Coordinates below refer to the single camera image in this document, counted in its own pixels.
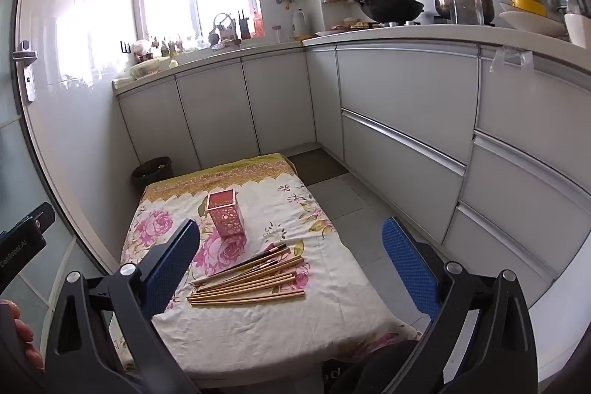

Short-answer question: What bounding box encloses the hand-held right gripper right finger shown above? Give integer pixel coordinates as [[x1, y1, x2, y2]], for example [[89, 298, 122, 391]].
[[381, 216, 541, 394]]

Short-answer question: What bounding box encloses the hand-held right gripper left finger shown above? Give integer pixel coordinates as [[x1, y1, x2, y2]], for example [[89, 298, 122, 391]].
[[44, 217, 201, 394]]

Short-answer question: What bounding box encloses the pink perforated utensil holder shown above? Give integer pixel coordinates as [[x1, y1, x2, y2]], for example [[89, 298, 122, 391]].
[[205, 189, 247, 238]]

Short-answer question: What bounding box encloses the pile of wooden chopsticks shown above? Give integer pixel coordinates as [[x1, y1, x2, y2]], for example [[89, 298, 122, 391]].
[[186, 253, 306, 306]]

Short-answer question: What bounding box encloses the black chopstick with gold band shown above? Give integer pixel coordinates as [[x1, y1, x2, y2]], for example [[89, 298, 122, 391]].
[[231, 258, 280, 277], [217, 243, 288, 277]]

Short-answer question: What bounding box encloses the person's left hand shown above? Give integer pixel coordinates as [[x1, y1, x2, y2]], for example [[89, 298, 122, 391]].
[[0, 300, 45, 373]]

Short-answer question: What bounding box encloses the dark trash bin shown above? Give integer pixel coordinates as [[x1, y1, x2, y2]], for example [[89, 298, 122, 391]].
[[130, 156, 174, 192]]

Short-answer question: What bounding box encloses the floral printed cloth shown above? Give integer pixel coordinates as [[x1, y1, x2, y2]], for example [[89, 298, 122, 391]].
[[119, 153, 423, 381]]

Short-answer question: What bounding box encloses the dark printed cloth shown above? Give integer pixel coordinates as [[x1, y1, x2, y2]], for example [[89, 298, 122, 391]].
[[323, 339, 416, 394]]

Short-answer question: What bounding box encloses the brown floor mat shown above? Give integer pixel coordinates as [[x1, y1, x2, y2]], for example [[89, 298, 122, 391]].
[[286, 148, 349, 187]]

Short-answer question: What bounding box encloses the pale bowl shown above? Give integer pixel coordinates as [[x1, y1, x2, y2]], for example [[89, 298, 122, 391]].
[[130, 56, 171, 81]]

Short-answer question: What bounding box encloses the row of small jars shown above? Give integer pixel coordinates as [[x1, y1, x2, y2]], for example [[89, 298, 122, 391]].
[[148, 35, 213, 53]]

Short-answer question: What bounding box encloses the clear plastic hook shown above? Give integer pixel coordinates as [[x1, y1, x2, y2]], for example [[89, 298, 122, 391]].
[[489, 45, 535, 74]]

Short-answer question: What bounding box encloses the black wok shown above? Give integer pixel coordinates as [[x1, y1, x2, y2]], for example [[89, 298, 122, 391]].
[[359, 0, 426, 24]]

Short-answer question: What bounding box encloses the white plastic bottle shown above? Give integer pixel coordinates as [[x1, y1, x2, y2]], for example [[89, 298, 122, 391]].
[[292, 8, 308, 40]]

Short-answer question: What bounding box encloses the white shallow bowl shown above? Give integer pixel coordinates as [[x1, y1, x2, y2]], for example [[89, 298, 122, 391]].
[[499, 4, 568, 38]]

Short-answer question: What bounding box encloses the yellow bowl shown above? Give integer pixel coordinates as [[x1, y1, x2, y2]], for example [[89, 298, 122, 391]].
[[510, 0, 549, 17]]

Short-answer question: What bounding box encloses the white cup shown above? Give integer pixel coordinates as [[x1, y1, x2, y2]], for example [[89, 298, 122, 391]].
[[564, 12, 591, 48]]

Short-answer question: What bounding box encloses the metal door handle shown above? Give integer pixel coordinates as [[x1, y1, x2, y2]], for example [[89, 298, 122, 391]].
[[13, 41, 38, 103]]

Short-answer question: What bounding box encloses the utensil basket with handle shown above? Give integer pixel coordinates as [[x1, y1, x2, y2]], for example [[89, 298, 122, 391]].
[[212, 13, 237, 43]]

